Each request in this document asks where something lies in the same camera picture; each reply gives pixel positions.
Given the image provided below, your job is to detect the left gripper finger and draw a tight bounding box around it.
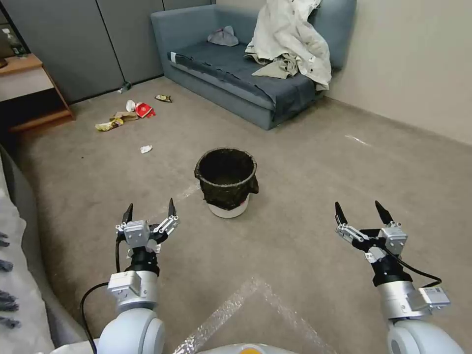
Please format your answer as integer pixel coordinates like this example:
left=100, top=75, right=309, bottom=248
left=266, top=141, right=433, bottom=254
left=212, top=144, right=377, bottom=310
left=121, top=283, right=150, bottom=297
left=153, top=198, right=181, bottom=238
left=115, top=203, right=134, bottom=234

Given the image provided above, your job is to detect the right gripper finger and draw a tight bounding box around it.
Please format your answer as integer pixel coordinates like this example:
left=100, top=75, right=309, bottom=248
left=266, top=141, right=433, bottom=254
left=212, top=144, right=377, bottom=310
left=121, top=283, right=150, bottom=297
left=374, top=200, right=402, bottom=230
left=334, top=201, right=368, bottom=248

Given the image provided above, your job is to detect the black trash bag liner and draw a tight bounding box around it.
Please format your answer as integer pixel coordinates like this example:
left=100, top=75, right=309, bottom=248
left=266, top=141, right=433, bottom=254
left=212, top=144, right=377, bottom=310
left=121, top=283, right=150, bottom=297
left=194, top=147, right=260, bottom=212

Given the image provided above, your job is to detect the white round trash can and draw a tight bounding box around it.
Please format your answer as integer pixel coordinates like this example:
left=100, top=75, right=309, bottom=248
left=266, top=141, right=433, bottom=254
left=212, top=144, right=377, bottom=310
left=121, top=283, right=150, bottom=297
left=207, top=194, right=249, bottom=219

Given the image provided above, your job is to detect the yellow snack wrapper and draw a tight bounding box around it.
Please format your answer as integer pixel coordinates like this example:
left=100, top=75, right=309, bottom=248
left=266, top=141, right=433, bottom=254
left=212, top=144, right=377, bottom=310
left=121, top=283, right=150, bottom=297
left=95, top=118, right=124, bottom=132

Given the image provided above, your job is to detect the brown paper bag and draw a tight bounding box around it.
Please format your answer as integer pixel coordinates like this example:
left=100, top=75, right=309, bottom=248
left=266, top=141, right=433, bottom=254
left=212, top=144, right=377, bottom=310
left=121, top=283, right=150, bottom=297
left=109, top=111, right=141, bottom=123

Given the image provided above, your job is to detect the red paper carton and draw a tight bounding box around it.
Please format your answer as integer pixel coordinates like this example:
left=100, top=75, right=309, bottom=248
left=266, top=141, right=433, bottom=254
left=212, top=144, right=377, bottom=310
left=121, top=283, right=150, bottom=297
left=133, top=103, right=157, bottom=120

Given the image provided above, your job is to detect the clear bubble wrap strip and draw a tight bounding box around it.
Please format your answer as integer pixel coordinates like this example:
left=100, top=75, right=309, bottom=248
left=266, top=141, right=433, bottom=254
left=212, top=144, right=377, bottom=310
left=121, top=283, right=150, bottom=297
left=172, top=275, right=329, bottom=354

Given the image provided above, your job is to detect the white tasselled blanket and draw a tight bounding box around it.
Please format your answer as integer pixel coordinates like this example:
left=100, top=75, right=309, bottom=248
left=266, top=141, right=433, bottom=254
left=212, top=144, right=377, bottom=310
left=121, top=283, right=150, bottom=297
left=0, top=146, right=89, bottom=354

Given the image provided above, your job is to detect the white robot front shell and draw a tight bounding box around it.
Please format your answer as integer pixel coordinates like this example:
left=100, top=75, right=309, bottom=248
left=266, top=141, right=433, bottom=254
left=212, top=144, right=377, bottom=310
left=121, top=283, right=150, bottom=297
left=205, top=342, right=287, bottom=354

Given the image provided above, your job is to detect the dark blue sofa cover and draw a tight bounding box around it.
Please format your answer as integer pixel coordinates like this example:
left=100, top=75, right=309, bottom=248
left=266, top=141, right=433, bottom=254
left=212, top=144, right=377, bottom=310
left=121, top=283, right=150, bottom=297
left=170, top=39, right=326, bottom=123

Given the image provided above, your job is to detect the beige crumpled cloth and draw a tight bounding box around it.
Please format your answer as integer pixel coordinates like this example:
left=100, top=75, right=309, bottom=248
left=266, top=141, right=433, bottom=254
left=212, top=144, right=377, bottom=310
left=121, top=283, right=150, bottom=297
left=252, top=51, right=307, bottom=79

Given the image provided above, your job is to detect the wooden desk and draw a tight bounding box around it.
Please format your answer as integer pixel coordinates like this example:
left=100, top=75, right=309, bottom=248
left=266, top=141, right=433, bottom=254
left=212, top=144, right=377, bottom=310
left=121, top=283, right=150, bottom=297
left=0, top=53, right=77, bottom=134

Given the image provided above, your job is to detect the grey crumpled cloth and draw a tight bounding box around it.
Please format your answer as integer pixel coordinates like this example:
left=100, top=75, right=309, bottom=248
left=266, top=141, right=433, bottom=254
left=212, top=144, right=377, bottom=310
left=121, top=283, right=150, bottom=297
left=207, top=26, right=240, bottom=47

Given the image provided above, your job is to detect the blue fabric sofa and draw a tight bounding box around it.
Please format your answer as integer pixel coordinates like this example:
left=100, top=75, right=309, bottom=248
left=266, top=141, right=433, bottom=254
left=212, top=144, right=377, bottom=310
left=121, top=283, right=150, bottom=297
left=150, top=0, right=357, bottom=130

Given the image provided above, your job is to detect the white crumpled jacket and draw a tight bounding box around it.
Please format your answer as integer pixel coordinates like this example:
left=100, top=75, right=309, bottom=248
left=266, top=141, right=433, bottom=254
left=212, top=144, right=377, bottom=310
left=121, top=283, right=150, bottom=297
left=244, top=0, right=332, bottom=91

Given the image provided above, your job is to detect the clear bottle with white cap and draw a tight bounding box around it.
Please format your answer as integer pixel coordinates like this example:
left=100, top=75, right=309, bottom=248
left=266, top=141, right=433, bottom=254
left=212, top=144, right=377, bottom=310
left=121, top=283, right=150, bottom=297
left=1, top=28, right=23, bottom=57

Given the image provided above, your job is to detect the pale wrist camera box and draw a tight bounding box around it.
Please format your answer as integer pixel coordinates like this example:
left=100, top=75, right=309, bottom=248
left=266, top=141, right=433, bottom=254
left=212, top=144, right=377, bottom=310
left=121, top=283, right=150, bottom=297
left=379, top=225, right=409, bottom=256
left=122, top=219, right=151, bottom=247

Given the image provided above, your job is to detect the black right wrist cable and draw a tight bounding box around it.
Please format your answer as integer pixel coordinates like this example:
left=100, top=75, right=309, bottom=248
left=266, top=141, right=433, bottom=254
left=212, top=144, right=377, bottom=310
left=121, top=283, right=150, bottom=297
left=383, top=247, right=443, bottom=289

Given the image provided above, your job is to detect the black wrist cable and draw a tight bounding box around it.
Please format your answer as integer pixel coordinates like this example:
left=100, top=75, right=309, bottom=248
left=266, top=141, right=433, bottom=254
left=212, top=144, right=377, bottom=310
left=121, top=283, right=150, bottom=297
left=80, top=236, right=128, bottom=354
left=383, top=247, right=443, bottom=289

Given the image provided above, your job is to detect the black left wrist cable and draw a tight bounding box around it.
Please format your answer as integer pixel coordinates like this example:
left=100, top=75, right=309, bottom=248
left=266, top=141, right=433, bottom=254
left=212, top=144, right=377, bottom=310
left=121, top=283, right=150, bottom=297
left=80, top=236, right=128, bottom=354

